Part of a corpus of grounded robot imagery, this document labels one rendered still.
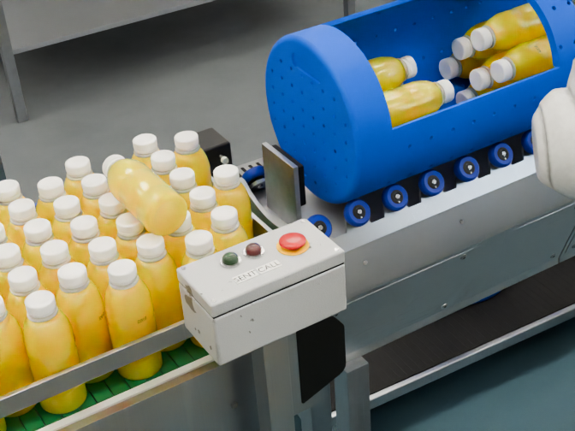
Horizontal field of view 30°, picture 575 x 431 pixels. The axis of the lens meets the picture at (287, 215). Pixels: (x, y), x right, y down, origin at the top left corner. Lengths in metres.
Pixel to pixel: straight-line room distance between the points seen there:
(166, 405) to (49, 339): 0.21
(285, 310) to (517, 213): 0.65
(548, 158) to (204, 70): 3.21
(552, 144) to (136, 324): 0.60
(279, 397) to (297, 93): 0.50
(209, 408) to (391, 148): 0.48
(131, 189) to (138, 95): 2.84
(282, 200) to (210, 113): 2.40
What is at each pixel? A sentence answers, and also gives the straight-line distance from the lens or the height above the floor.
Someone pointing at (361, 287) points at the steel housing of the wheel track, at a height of 0.84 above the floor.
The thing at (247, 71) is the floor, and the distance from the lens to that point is 4.45.
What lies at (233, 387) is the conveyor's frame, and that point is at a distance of 1.60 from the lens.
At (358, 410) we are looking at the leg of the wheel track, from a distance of 2.01.
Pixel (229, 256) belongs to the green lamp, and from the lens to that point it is 1.40.
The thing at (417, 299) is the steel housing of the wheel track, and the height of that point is 0.73.
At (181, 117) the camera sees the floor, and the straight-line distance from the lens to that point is 4.14.
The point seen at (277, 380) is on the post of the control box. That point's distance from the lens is 1.52.
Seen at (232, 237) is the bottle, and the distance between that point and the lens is 1.55.
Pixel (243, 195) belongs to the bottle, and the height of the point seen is 1.04.
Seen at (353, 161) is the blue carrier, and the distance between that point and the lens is 1.64.
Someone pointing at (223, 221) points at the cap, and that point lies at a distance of 1.53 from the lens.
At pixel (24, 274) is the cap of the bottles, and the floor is 1.08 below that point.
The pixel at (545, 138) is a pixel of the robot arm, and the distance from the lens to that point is 1.39.
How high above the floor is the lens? 1.92
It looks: 33 degrees down
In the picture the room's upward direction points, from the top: 5 degrees counter-clockwise
